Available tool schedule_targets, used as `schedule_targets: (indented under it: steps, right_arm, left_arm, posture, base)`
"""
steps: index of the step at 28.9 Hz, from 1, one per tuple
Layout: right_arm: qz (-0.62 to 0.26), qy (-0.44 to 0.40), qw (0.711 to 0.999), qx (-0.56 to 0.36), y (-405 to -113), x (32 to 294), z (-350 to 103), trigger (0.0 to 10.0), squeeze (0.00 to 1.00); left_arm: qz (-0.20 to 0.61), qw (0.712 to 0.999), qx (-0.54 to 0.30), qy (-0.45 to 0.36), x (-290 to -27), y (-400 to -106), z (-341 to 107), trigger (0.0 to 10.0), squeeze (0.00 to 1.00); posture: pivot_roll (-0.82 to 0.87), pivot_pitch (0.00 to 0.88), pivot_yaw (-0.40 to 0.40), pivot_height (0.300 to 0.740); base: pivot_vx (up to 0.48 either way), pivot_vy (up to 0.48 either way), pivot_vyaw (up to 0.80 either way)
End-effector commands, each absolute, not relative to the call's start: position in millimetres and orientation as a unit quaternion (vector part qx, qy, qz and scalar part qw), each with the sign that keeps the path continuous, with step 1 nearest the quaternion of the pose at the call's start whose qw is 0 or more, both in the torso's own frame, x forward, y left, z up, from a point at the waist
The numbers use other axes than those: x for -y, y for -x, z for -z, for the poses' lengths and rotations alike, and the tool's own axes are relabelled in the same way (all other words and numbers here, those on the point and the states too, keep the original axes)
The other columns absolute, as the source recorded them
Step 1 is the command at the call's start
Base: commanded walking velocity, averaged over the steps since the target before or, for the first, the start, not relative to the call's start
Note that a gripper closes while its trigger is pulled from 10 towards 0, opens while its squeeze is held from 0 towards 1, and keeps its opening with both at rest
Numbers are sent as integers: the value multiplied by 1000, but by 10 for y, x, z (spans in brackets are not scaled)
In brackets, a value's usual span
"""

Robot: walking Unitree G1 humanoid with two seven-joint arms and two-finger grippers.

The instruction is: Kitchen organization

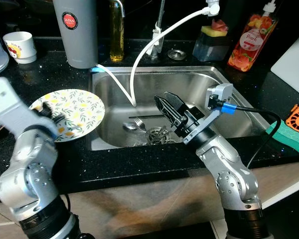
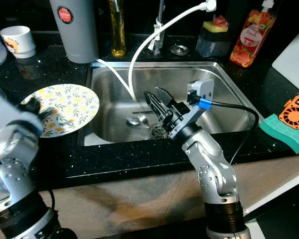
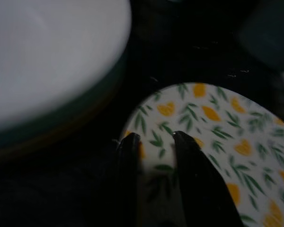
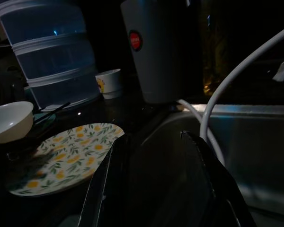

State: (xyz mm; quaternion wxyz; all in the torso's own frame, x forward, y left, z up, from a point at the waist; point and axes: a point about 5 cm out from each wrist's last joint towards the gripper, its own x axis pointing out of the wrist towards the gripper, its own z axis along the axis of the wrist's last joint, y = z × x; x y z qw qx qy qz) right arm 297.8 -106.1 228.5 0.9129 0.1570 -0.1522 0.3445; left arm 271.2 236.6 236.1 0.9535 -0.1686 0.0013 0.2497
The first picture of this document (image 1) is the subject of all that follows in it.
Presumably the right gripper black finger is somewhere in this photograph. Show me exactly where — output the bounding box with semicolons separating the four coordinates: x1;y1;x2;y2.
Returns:
164;92;191;114
154;97;183;131

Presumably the large lemon print plate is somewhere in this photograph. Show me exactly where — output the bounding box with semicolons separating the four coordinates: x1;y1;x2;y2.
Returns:
29;89;105;142

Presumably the metal fork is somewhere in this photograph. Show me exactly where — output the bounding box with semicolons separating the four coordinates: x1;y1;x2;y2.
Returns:
135;117;161;131

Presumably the metal sink drain strainer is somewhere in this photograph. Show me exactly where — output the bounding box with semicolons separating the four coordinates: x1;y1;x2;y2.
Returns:
146;127;166;143

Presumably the stainless steel sink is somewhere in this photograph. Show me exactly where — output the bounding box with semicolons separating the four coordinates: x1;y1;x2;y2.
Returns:
88;65;270;151

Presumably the metal spoon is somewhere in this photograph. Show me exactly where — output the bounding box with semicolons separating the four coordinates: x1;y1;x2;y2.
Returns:
122;122;141;133

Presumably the round metal counter hole cover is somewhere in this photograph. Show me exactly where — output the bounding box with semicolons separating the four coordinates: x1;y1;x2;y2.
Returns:
168;49;187;61

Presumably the thin white tube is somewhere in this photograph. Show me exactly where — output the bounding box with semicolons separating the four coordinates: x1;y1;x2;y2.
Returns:
94;64;136;106

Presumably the dark clear soap dispenser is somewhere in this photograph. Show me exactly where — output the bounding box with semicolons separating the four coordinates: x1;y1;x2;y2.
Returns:
193;32;232;62

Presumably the green scouring sponge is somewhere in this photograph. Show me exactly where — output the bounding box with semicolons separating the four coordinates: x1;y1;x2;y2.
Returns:
266;121;299;160

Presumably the chrome sink faucet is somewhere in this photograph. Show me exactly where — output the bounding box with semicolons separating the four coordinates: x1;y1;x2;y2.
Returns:
150;0;168;58

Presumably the white cutting board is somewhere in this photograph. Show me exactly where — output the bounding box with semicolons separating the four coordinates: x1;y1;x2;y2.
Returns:
271;35;299;98

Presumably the white printed mug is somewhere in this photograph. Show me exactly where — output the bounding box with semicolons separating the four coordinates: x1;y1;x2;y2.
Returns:
2;31;38;64

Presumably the grey tumbler with red logo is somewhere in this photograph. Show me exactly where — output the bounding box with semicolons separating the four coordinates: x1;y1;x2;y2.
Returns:
52;0;99;69

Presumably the yellow pink dish sponge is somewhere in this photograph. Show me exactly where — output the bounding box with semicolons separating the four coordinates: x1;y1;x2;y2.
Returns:
201;19;230;38

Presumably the yellow oil glass bottle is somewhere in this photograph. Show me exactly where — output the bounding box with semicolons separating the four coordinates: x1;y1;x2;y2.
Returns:
109;0;126;63

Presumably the orange peach soap bottle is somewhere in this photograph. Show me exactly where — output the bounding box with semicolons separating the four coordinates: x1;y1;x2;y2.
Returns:
228;0;280;73

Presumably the wooden cabinet front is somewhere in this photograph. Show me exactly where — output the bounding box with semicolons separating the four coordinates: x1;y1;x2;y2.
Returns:
0;162;299;239

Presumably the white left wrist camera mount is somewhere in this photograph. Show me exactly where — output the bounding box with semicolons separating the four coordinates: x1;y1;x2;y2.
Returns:
0;77;38;136

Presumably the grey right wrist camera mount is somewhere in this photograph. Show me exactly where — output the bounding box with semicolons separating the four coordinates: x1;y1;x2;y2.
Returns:
183;84;234;146

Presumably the thick white water hose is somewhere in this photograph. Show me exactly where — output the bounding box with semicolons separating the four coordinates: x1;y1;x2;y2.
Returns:
130;2;221;106

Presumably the black cable with blue plug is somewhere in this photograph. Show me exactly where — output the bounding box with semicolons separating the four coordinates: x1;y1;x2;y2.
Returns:
220;102;282;170

